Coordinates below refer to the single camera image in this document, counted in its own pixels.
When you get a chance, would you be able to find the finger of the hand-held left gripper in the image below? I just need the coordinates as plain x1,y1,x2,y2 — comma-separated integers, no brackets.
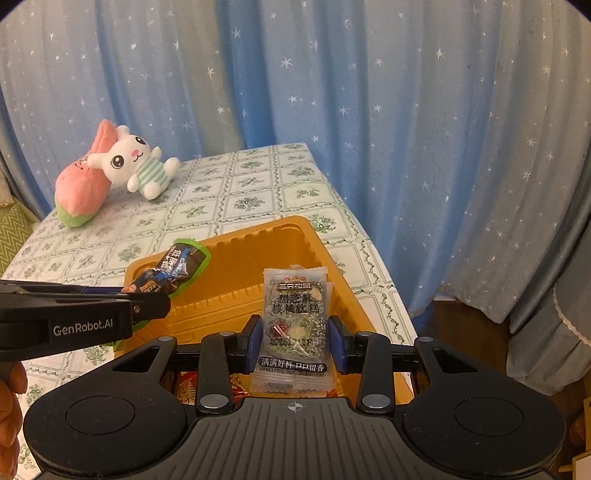
0,281,136,302
130,292,172,330

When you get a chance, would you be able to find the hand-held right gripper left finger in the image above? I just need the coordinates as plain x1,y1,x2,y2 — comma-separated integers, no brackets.
104,316,263,415

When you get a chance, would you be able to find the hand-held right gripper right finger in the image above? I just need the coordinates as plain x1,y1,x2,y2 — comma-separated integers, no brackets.
328,316,482,415

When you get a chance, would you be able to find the dark sesame snack packet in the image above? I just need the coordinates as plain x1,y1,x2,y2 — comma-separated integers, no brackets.
253,265,335,393

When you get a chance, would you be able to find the dark green-edged snack packet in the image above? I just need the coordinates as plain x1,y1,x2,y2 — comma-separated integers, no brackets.
112,237,213,348

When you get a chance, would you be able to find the orange plastic tray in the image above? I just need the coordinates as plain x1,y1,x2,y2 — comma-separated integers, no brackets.
113,215,414,407

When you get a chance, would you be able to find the person's left hand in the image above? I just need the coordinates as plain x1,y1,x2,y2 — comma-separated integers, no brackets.
0,361,27,480

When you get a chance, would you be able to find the white red snack packet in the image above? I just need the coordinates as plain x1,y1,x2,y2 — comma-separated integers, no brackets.
177,370,200,403

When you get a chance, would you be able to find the pink peach plush toy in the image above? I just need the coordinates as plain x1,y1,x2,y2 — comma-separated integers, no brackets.
54,119,112,230

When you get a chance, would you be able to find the green zigzag cushion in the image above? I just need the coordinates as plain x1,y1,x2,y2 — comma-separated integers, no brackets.
0,200,40,264

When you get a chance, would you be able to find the white rabbit plush toy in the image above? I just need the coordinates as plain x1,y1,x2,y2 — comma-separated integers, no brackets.
88,124,181,200

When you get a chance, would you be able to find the floral tablecloth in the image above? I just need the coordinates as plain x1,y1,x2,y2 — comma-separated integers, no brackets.
0,143,416,480

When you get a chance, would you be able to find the grey lace-trimmed curtain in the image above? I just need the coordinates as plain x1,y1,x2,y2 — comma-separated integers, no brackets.
508,272,591,398

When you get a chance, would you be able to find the blue starry curtain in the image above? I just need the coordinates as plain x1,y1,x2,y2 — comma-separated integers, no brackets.
0,0,583,319

